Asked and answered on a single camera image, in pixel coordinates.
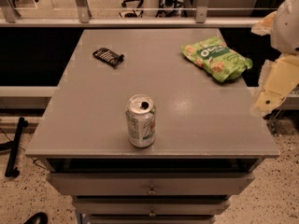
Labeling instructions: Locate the drawer knob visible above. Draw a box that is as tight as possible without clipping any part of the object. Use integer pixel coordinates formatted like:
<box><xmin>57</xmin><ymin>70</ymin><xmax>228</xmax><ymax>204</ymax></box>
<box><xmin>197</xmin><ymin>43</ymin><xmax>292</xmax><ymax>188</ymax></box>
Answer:
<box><xmin>149</xmin><ymin>210</ymin><xmax>156</xmax><ymax>217</ymax></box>
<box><xmin>148</xmin><ymin>187</ymin><xmax>157</xmax><ymax>195</ymax></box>

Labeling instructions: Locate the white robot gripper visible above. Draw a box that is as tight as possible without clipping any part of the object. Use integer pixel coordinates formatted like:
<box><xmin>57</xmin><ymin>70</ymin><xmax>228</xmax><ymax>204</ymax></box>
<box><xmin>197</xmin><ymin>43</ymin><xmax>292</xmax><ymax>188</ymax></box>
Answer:
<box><xmin>251</xmin><ymin>0</ymin><xmax>299</xmax><ymax>113</ymax></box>

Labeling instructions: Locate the metal railing ledge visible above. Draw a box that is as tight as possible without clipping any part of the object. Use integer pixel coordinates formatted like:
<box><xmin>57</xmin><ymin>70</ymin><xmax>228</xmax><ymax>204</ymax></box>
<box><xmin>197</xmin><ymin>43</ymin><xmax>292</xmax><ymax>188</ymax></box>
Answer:
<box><xmin>0</xmin><ymin>0</ymin><xmax>260</xmax><ymax>28</ymax></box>

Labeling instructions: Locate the middle grey drawer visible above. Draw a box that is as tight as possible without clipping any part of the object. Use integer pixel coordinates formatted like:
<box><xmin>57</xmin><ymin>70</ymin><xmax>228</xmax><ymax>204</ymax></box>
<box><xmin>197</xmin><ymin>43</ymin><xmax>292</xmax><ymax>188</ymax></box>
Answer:
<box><xmin>73</xmin><ymin>198</ymin><xmax>230</xmax><ymax>216</ymax></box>

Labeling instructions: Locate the black shoe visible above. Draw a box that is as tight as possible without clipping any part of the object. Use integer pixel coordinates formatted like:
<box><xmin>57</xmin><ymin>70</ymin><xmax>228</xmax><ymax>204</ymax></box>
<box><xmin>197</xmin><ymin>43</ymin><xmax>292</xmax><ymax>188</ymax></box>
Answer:
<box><xmin>23</xmin><ymin>212</ymin><xmax>48</xmax><ymax>224</ymax></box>

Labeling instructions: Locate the upper drawer knob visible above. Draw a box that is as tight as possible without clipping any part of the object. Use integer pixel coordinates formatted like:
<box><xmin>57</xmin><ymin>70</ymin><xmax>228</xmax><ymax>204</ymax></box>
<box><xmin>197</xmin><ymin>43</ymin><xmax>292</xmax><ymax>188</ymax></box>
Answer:
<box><xmin>148</xmin><ymin>187</ymin><xmax>157</xmax><ymax>195</ymax></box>

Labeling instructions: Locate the upper grey drawer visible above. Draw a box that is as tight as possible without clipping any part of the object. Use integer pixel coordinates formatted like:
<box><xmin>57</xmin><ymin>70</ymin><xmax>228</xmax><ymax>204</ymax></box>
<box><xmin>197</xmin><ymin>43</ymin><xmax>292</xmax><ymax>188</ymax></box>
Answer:
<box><xmin>47</xmin><ymin>173</ymin><xmax>254</xmax><ymax>196</ymax></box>

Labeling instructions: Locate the black snack wrapper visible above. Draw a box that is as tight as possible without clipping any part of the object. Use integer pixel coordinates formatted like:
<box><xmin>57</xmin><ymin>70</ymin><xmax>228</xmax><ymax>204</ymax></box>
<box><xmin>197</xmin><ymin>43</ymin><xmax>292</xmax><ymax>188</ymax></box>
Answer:
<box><xmin>93</xmin><ymin>48</ymin><xmax>124</xmax><ymax>68</ymax></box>

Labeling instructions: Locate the silver green 7up can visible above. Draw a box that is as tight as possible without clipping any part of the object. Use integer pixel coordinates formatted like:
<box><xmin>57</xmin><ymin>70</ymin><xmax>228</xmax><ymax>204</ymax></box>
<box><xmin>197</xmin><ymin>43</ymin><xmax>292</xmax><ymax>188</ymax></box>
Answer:
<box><xmin>125</xmin><ymin>94</ymin><xmax>156</xmax><ymax>147</ymax></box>

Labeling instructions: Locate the green rice chip bag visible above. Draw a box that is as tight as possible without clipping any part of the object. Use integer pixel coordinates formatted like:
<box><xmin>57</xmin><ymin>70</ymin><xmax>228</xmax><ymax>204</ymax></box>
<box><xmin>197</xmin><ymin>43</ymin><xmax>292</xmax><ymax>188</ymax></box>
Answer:
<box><xmin>181</xmin><ymin>36</ymin><xmax>253</xmax><ymax>83</ymax></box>

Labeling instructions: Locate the grey drawer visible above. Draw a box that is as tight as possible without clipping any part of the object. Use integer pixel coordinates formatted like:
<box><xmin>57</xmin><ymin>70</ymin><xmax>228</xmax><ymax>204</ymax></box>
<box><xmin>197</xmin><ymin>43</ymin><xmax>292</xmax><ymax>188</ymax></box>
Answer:
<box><xmin>73</xmin><ymin>198</ymin><xmax>230</xmax><ymax>216</ymax></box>
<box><xmin>47</xmin><ymin>173</ymin><xmax>254</xmax><ymax>196</ymax></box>

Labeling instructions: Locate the centre office chair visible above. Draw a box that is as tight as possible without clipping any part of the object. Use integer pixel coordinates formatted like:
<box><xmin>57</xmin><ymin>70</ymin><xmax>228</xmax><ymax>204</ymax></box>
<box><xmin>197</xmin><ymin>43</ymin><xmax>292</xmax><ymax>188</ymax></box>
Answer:
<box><xmin>119</xmin><ymin>0</ymin><xmax>163</xmax><ymax>18</ymax></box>

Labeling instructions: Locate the middle drawer knob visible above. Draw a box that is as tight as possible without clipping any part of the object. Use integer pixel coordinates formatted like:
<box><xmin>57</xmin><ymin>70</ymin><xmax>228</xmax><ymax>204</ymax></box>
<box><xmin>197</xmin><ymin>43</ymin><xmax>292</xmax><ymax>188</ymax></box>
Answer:
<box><xmin>149</xmin><ymin>210</ymin><xmax>156</xmax><ymax>217</ymax></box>

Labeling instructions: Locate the black stand leg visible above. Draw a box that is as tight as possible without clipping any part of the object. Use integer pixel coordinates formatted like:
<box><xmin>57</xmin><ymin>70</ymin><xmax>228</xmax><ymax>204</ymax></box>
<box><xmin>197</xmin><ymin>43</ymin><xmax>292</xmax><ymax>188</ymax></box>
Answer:
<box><xmin>0</xmin><ymin>118</ymin><xmax>29</xmax><ymax>177</ymax></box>

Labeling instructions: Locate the grey drawer cabinet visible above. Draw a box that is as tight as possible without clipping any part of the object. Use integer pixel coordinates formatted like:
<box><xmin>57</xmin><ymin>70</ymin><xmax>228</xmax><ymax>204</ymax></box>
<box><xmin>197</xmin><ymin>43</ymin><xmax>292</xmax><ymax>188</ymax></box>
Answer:
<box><xmin>26</xmin><ymin>29</ymin><xmax>278</xmax><ymax>224</ymax></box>

